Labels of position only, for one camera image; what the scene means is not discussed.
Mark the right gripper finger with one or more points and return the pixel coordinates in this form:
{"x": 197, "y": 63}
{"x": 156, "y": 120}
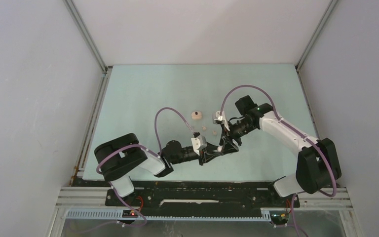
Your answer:
{"x": 225, "y": 138}
{"x": 232, "y": 147}

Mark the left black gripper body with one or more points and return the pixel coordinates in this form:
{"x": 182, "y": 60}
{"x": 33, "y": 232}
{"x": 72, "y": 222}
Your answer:
{"x": 187, "y": 156}

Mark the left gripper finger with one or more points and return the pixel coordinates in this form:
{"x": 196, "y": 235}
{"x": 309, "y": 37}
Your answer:
{"x": 211, "y": 149}
{"x": 207, "y": 157}

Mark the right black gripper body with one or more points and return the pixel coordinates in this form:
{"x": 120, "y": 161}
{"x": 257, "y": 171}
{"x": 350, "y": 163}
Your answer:
{"x": 238, "y": 130}

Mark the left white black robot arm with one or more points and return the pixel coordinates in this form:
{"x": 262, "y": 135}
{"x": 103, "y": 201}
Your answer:
{"x": 118, "y": 157}

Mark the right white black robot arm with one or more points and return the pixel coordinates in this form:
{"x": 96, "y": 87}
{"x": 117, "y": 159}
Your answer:
{"x": 317, "y": 167}

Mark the pink earbud charging case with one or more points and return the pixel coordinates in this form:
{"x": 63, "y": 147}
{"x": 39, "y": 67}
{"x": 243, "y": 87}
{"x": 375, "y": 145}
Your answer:
{"x": 196, "y": 115}

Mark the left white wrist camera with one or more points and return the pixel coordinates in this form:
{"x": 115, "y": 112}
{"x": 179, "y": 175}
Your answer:
{"x": 198, "y": 144}

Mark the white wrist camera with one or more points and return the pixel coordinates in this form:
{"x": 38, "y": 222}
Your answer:
{"x": 198, "y": 144}
{"x": 219, "y": 118}

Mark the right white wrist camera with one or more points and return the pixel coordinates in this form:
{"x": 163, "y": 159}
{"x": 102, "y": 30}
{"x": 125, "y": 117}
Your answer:
{"x": 219, "y": 118}

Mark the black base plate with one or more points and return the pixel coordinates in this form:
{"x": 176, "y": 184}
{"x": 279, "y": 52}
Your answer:
{"x": 196, "y": 198}

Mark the white slotted cable duct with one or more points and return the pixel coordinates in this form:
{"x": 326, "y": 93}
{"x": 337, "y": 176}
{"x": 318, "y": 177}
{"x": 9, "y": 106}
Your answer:
{"x": 118, "y": 214}

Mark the aluminium frame rail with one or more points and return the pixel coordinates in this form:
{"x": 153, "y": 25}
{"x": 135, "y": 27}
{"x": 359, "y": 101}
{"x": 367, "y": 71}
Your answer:
{"x": 82, "y": 197}

